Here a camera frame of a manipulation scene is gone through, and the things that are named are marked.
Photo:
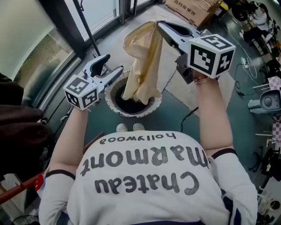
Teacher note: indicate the white power strip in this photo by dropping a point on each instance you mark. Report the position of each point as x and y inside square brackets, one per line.
[244, 63]

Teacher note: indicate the person's white shoe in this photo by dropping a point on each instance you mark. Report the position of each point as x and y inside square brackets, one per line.
[138, 127]
[121, 127]

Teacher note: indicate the beige floor mat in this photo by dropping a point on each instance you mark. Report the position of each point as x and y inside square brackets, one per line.
[169, 72]

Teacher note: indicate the person's left forearm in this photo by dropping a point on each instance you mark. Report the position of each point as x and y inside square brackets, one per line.
[70, 140]

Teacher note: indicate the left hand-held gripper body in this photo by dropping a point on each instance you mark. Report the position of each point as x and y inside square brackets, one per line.
[81, 92]

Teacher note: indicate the brown jacket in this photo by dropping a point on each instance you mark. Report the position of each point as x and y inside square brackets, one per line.
[19, 114]

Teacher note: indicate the black office chair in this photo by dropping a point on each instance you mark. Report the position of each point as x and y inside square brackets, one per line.
[267, 162]

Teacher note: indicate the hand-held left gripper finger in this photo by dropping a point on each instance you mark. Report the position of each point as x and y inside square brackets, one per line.
[112, 77]
[96, 66]

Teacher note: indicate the large printed cardboard box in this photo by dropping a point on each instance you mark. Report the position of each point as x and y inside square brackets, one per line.
[186, 11]

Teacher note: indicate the yellow towel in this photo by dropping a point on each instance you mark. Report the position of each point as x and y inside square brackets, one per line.
[145, 66]

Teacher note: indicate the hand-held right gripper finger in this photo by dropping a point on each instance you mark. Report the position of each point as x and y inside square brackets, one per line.
[173, 40]
[179, 30]

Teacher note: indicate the grey white machine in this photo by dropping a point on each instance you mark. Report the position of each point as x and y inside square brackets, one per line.
[266, 101]

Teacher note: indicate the person's right forearm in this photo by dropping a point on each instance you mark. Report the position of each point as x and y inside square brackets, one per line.
[213, 114]

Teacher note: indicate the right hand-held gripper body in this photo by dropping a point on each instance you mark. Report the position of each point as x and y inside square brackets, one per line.
[208, 55]

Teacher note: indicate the black metal garment rail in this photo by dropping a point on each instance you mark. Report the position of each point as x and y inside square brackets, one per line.
[87, 28]

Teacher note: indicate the white blue red-trimmed clothes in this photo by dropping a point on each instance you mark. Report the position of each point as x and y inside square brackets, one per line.
[38, 183]

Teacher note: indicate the white woven laundry basket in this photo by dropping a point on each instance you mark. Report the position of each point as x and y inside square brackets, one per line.
[123, 105]

